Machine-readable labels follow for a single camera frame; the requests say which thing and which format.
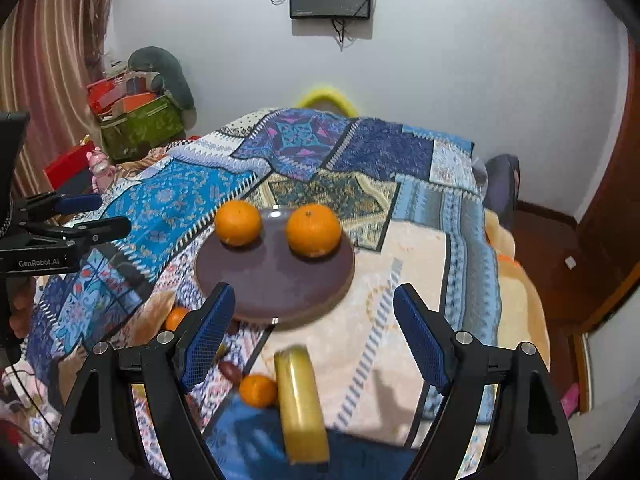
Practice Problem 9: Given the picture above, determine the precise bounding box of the dark purple round plate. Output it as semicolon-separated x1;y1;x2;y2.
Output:
194;206;356;325

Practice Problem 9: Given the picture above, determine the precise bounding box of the red gift box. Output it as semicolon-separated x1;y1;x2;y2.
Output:
44;140;96;190

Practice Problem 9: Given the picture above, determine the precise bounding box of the large orange on plate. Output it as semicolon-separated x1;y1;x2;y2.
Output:
285;204;342;258

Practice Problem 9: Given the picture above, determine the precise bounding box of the small orange mandarin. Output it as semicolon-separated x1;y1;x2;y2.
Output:
164;307;190;332

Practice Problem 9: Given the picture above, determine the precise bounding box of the pink toy figure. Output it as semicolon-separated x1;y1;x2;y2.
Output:
86;146;116;194

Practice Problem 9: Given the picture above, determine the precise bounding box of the green fabric storage box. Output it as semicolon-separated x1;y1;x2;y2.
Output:
101;96;184;162

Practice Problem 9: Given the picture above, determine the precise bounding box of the grey plush pillow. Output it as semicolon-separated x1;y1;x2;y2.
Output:
128;47;194;110

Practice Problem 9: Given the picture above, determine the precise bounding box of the dark red grape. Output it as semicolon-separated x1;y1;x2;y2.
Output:
218;361;243;385

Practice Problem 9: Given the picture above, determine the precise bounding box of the person's left hand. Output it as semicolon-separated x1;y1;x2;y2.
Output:
9;276;36;339

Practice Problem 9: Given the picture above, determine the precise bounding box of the long yellow sugarcane piece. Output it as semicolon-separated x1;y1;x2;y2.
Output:
274;344;330;465

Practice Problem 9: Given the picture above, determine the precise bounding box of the small orange behind cane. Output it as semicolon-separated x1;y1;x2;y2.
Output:
214;200;262;247

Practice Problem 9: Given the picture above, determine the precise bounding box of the orange box in pile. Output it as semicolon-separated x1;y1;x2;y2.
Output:
111;92;156;117

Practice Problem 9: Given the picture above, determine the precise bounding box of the striped brown curtain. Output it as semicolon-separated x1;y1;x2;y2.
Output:
1;0;112;196

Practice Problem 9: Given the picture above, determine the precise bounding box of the yellow curved chair back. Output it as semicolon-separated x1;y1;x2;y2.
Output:
295;87;359;118

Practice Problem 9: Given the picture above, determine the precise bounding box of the dark blue chair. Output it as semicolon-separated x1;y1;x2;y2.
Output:
484;154;521;231

